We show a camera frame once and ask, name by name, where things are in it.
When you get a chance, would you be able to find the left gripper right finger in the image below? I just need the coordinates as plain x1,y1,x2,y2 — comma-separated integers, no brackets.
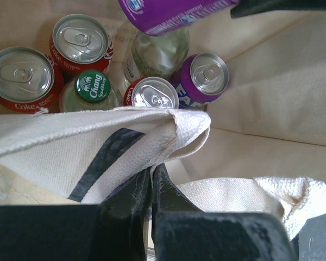
152,164,298,260

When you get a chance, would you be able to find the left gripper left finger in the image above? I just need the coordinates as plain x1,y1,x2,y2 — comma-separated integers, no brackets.
0,170,151,260

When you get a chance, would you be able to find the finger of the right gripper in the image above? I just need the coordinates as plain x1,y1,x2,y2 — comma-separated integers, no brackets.
230,0,326,18
292,214,326,261

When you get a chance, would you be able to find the purple soda can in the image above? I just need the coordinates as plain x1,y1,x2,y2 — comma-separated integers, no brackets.
170,53,229,108
118,0,240,36

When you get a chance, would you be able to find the glass soda bottle front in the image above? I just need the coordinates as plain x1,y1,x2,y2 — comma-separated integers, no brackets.
123,27,190,86

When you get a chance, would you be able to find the glass soda bottle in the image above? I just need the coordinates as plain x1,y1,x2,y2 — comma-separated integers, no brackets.
123,27,190,86
59,70,122,113

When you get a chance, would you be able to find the red cola can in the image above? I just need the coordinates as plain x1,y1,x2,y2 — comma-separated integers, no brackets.
0,47,64,114
123,77,179,109
49,14,114,76

